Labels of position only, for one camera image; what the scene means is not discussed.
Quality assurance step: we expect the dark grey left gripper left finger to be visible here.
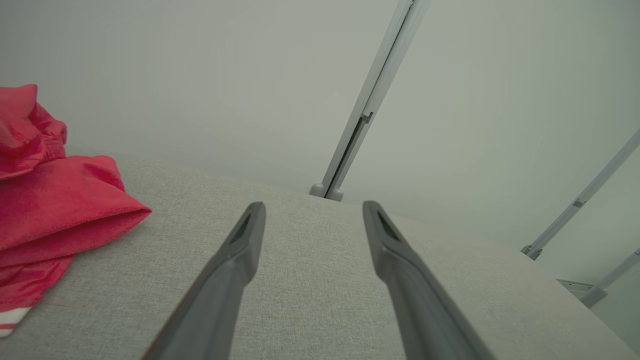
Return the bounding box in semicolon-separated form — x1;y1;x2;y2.
142;201;267;360

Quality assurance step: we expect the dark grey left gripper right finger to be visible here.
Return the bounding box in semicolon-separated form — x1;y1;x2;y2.
363;200;497;360

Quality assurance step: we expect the red shirt with white trim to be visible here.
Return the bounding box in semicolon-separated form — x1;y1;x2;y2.
0;84;152;338

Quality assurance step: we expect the grey partition post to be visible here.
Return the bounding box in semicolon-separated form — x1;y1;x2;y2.
520;129;640;261
309;0;432;202
580;248;640;308

